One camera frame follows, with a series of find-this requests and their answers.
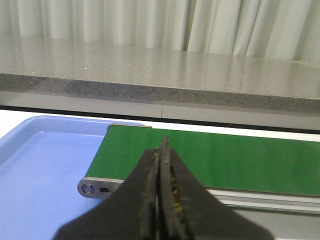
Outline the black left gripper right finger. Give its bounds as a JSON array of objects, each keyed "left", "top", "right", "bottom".
[{"left": 159, "top": 137, "right": 274, "bottom": 240}]

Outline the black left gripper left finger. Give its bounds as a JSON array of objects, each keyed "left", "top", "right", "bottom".
[{"left": 54, "top": 149, "right": 159, "bottom": 240}]

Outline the green conveyor belt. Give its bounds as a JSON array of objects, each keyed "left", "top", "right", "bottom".
[{"left": 86, "top": 124, "right": 320, "bottom": 196}]

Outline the blue plastic tray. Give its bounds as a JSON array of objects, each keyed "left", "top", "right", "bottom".
[{"left": 0, "top": 115, "right": 147, "bottom": 240}]

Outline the grey stone countertop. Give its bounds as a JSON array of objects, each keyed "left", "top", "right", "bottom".
[{"left": 0, "top": 34, "right": 320, "bottom": 131}]

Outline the white pleated curtain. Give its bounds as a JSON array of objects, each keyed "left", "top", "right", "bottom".
[{"left": 0, "top": 0, "right": 320, "bottom": 63}]

